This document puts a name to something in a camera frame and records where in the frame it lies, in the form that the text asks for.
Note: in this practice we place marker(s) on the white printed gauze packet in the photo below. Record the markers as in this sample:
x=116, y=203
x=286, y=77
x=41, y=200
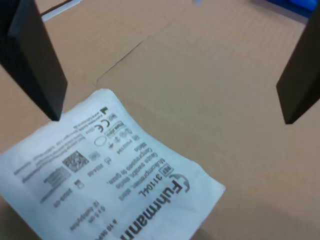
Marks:
x=100, y=180

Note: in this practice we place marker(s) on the blue bin holding masks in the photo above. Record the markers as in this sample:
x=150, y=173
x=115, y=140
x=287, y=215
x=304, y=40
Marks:
x=282, y=5

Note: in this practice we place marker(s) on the brown cardboard sheet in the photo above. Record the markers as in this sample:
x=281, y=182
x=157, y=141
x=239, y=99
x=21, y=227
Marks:
x=200, y=100

